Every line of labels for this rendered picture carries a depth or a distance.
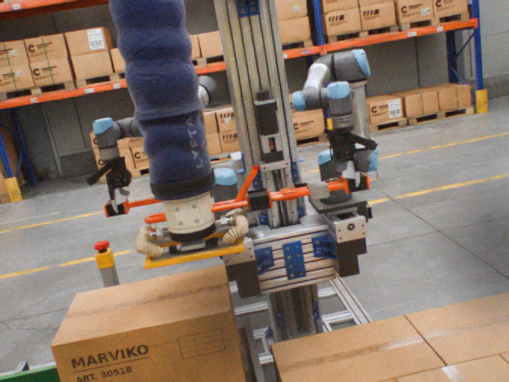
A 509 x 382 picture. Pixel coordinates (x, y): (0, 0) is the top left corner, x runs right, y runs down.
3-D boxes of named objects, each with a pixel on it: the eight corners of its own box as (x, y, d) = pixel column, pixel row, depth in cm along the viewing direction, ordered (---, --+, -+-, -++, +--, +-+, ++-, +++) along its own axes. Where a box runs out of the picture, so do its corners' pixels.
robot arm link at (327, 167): (322, 176, 247) (318, 147, 244) (351, 173, 243) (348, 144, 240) (318, 183, 236) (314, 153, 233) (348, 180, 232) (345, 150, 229)
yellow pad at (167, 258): (145, 270, 175) (141, 256, 174) (148, 259, 185) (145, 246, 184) (245, 252, 177) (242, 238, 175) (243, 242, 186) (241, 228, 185)
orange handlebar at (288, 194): (113, 233, 183) (111, 223, 182) (126, 209, 212) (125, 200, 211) (373, 186, 187) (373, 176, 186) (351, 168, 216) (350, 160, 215)
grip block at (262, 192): (249, 213, 184) (246, 197, 182) (247, 205, 193) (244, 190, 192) (273, 209, 184) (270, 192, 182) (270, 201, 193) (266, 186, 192)
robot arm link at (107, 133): (117, 116, 202) (98, 120, 196) (123, 144, 205) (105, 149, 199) (106, 117, 207) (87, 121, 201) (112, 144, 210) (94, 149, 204)
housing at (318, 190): (310, 200, 186) (309, 188, 185) (307, 195, 192) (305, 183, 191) (330, 197, 186) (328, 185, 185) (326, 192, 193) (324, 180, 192)
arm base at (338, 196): (316, 197, 249) (313, 177, 247) (347, 191, 250) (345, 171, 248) (324, 206, 235) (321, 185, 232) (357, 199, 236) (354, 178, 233)
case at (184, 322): (80, 447, 182) (49, 345, 172) (101, 379, 221) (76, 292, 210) (251, 411, 185) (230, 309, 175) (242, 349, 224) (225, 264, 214)
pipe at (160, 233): (142, 258, 176) (138, 242, 175) (151, 234, 200) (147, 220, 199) (242, 239, 178) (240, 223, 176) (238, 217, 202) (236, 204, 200)
